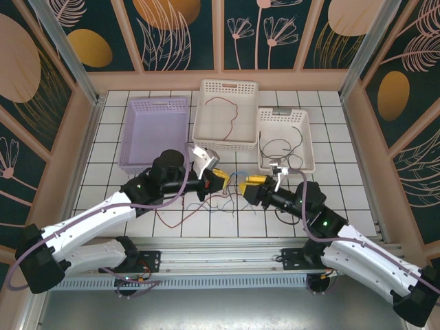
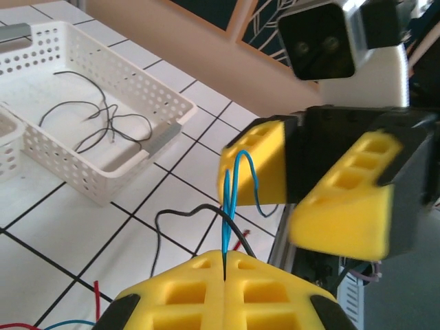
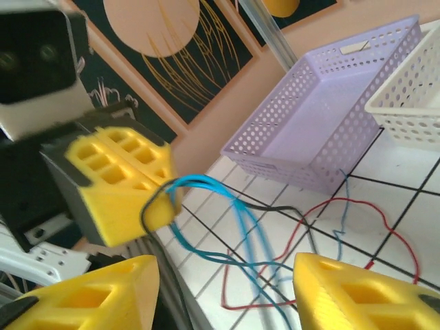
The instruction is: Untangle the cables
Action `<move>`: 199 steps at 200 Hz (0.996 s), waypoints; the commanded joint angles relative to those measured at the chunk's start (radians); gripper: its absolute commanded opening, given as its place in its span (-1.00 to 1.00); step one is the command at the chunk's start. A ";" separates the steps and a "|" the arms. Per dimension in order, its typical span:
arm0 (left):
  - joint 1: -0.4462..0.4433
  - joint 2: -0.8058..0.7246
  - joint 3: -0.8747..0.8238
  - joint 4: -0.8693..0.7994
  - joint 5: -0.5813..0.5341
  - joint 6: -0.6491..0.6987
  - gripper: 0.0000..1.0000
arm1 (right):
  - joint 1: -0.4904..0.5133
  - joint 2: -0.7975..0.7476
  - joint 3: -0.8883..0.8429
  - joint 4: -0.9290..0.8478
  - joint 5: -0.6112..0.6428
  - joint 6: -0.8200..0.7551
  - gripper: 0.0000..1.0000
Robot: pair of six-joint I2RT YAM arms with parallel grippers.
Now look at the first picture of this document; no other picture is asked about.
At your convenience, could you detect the purple plastic basket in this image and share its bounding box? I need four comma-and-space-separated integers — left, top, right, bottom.
118, 96, 190, 172

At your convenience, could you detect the slotted grey cable duct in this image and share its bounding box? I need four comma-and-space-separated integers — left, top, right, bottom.
58, 276, 310, 292

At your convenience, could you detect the aluminium side rail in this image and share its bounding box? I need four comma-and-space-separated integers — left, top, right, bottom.
340, 96, 403, 250
51, 95, 108, 250

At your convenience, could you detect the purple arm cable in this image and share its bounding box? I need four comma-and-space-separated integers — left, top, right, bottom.
288, 170, 440, 295
5, 142, 197, 297

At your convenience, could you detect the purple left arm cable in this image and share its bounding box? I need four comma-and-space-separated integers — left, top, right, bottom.
5, 142, 197, 297

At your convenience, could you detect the yellow power connector with wires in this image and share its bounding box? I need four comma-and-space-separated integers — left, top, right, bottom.
115, 263, 155, 287
319, 261, 345, 280

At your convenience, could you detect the aluminium frame post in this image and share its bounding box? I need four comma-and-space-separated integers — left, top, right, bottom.
338, 0, 403, 102
27, 0, 106, 106

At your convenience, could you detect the grey metal base sheet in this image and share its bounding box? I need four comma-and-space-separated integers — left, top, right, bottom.
20, 288, 424, 330

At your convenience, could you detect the large white plastic basket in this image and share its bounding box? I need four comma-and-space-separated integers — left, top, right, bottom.
191, 78, 259, 152

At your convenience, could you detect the small white plastic basket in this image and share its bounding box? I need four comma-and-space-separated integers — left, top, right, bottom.
256, 107, 316, 173

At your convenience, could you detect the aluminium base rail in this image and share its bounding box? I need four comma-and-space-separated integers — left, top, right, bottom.
56, 236, 403, 276

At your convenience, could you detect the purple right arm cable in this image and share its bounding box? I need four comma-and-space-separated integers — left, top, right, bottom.
288, 170, 440, 295

